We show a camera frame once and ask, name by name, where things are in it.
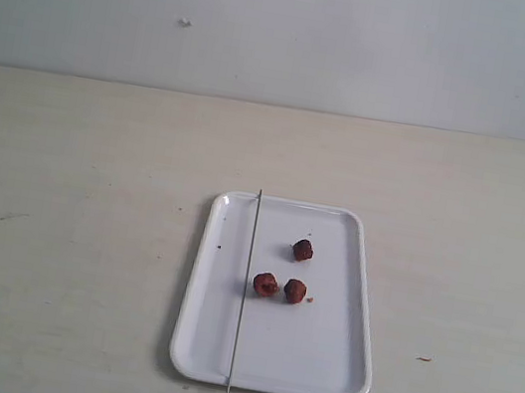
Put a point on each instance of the thin metal skewer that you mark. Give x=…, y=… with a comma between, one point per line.
x=244, y=292

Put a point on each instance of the red-brown food piece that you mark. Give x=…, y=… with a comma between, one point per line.
x=302, y=250
x=265, y=285
x=294, y=291

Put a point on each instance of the white rectangular plastic tray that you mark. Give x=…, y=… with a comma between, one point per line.
x=320, y=345

